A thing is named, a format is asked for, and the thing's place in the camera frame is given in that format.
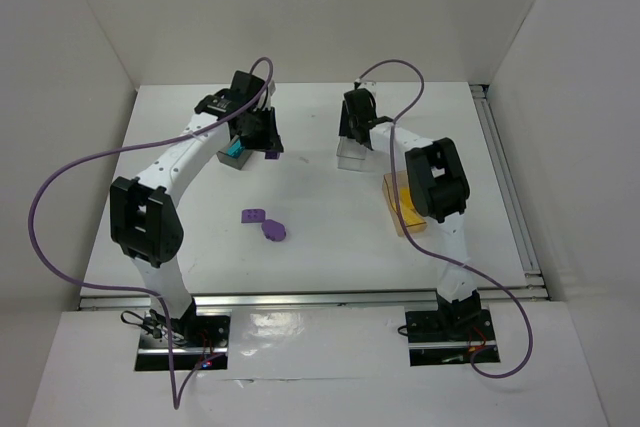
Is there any teal rectangular lego brick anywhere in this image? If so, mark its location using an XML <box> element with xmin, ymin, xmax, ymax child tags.
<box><xmin>225</xmin><ymin>140</ymin><xmax>245</xmax><ymax>158</ymax></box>

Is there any small yellow lego brick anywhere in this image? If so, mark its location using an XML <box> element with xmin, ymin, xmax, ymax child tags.
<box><xmin>399</xmin><ymin>188</ymin><xmax>412</xmax><ymax>205</ymax></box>

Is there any long yellow lego plate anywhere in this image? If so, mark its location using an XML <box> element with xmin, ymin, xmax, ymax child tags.
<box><xmin>399</xmin><ymin>203</ymin><xmax>425</xmax><ymax>228</ymax></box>

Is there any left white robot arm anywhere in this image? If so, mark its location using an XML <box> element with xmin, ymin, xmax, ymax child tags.
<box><xmin>110</xmin><ymin>71</ymin><xmax>284</xmax><ymax>337</ymax></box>

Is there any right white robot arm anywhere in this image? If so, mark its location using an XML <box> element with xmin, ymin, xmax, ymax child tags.
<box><xmin>339</xmin><ymin>80</ymin><xmax>481</xmax><ymax>338</ymax></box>

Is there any clear plastic container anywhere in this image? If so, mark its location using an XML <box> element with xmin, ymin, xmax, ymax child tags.
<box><xmin>336</xmin><ymin>137</ymin><xmax>372</xmax><ymax>172</ymax></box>

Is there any dark smoky plastic container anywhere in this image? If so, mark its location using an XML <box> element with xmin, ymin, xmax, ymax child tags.
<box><xmin>216</xmin><ymin>136</ymin><xmax>256</xmax><ymax>170</ymax></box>

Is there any orange tinted plastic container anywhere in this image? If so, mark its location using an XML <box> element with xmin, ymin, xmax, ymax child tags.
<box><xmin>382</xmin><ymin>171</ymin><xmax>428</xmax><ymax>237</ymax></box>

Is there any purple rounded lego brick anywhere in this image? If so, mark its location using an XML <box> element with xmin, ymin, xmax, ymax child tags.
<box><xmin>241</xmin><ymin>208</ymin><xmax>266</xmax><ymax>224</ymax></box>

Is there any purple oval lego brick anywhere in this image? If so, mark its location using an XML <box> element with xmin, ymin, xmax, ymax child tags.
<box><xmin>261</xmin><ymin>219</ymin><xmax>287</xmax><ymax>242</ymax></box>

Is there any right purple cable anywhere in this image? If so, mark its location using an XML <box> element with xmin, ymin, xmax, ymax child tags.
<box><xmin>354</xmin><ymin>60</ymin><xmax>534</xmax><ymax>379</ymax></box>

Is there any purple cable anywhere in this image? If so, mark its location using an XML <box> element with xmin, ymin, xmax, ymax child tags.
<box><xmin>27</xmin><ymin>56</ymin><xmax>275</xmax><ymax>411</ymax></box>
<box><xmin>354</xmin><ymin>60</ymin><xmax>534</xmax><ymax>379</ymax></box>

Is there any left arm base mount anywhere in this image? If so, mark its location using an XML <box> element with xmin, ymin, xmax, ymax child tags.
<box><xmin>120</xmin><ymin>310</ymin><xmax>231</xmax><ymax>372</ymax></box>

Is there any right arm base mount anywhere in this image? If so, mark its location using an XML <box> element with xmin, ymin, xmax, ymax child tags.
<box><xmin>397</xmin><ymin>309</ymin><xmax>500</xmax><ymax>367</ymax></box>

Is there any aluminium rail frame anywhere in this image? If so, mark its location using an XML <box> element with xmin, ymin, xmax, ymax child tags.
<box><xmin>79</xmin><ymin>82</ymin><xmax>551</xmax><ymax>311</ymax></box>

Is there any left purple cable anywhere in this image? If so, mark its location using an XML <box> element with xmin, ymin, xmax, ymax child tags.
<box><xmin>27</xmin><ymin>56</ymin><xmax>275</xmax><ymax>411</ymax></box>

